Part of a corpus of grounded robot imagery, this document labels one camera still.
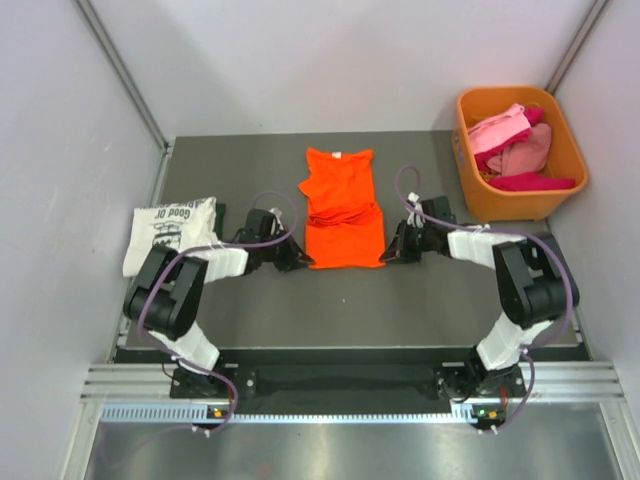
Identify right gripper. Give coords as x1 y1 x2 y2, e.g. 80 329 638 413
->
380 220 435 264

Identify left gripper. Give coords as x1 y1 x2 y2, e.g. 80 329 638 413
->
260 225 314 273

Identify orange t-shirt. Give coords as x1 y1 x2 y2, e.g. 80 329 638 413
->
299 148 386 270

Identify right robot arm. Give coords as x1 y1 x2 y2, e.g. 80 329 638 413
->
380 193 580 396

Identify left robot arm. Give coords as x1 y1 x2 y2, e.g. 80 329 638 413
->
123 208 314 397

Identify dark green folded t-shirt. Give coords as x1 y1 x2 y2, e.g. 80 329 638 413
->
213 202 227 239

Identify orange plastic basket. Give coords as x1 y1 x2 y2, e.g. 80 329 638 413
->
452 86 589 223

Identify white printed folded t-shirt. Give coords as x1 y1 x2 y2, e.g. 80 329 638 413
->
122 197 217 278

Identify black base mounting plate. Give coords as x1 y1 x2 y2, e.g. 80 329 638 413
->
169 347 526 414

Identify magenta t-shirt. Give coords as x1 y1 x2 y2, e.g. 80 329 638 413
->
472 105 576 192

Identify salmon pink t-shirt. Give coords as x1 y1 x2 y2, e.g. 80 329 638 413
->
486 123 552 176

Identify light pink t-shirt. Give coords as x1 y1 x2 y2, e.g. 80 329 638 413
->
468 103 531 154

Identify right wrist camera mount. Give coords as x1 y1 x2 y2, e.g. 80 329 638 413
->
406 192 424 229

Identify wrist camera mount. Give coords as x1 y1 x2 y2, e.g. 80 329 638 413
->
406 192 424 229
269 207 286 232

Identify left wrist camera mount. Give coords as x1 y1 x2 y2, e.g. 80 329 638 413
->
269 207 286 232

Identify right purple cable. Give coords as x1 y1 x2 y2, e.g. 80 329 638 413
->
395 165 575 434

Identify aluminium frame extrusion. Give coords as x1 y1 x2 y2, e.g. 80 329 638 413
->
81 361 625 403

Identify slotted cable duct rail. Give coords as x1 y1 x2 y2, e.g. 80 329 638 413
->
100 402 498 426

